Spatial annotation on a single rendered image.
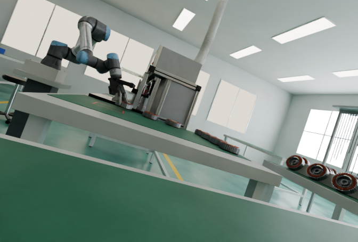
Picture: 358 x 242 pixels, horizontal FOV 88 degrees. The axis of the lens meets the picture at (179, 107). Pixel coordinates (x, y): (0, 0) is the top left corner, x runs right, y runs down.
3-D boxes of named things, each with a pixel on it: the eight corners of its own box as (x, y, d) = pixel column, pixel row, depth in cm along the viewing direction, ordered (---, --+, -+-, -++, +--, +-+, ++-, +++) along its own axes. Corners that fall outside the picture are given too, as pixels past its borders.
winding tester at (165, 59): (151, 68, 148) (160, 44, 148) (146, 74, 190) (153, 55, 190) (194, 86, 158) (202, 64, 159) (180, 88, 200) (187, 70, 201)
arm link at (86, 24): (80, 5, 133) (83, 54, 110) (95, 15, 142) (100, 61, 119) (72, 17, 138) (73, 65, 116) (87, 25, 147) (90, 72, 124)
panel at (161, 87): (152, 115, 140) (166, 78, 141) (145, 109, 204) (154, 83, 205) (154, 115, 141) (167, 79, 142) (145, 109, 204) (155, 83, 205)
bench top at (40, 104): (10, 108, 52) (16, 91, 52) (104, 97, 264) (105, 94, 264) (279, 187, 80) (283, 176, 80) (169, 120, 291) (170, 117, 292)
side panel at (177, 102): (153, 118, 140) (168, 78, 141) (153, 118, 143) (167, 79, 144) (186, 129, 147) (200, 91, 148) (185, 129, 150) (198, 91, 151)
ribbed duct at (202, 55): (189, 69, 274) (229, -41, 280) (181, 72, 315) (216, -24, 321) (207, 77, 283) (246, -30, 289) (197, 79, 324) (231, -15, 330)
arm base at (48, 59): (36, 62, 150) (40, 50, 150) (46, 64, 164) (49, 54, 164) (55, 69, 153) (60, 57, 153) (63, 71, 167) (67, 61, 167)
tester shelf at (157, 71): (147, 70, 136) (149, 64, 137) (141, 78, 202) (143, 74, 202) (200, 91, 148) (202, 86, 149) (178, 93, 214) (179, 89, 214)
